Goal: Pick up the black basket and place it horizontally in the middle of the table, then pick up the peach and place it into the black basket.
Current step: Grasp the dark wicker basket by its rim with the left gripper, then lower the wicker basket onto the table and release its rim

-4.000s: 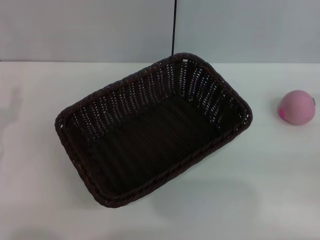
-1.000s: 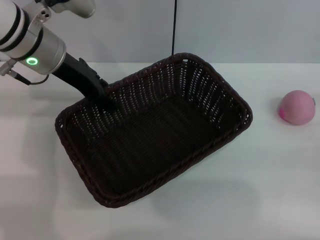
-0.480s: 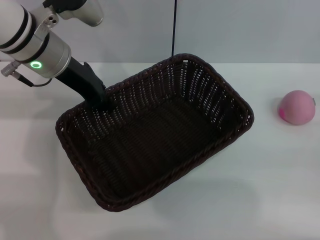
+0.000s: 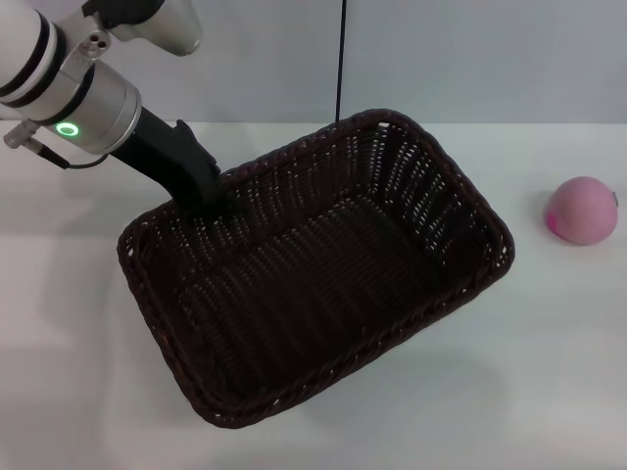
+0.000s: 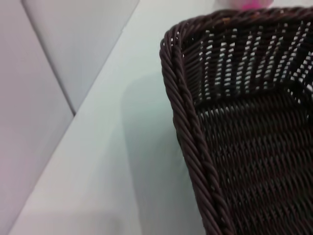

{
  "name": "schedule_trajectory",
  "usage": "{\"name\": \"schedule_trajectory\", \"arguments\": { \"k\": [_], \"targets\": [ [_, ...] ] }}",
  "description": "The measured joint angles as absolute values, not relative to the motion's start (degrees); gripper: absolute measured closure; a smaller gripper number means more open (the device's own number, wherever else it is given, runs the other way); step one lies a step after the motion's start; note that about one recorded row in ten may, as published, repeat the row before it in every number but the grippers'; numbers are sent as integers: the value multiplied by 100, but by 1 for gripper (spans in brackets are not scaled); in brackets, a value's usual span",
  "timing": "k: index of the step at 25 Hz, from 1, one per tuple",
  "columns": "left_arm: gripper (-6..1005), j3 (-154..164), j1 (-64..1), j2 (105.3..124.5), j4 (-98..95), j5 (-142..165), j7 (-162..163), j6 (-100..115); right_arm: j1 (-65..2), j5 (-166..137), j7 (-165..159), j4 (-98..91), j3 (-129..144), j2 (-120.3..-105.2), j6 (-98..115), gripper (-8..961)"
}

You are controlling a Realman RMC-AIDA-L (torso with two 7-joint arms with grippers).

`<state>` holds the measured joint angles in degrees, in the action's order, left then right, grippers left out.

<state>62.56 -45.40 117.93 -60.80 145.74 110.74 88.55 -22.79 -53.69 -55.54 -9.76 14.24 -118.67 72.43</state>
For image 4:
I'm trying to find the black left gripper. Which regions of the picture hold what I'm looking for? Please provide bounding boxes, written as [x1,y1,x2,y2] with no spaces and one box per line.
[108,107,234,219]

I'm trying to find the black woven plastic basket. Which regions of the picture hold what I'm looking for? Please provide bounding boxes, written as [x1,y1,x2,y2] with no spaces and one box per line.
[116,108,516,431]

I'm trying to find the pink peach toy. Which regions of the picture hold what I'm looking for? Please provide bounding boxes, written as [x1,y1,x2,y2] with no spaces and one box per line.
[543,175,620,247]

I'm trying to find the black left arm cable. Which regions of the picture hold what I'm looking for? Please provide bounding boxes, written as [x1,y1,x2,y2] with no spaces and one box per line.
[2,121,112,171]

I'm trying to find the black vertical wall strip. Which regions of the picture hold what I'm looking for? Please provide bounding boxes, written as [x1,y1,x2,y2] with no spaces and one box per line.
[334,0,350,121]

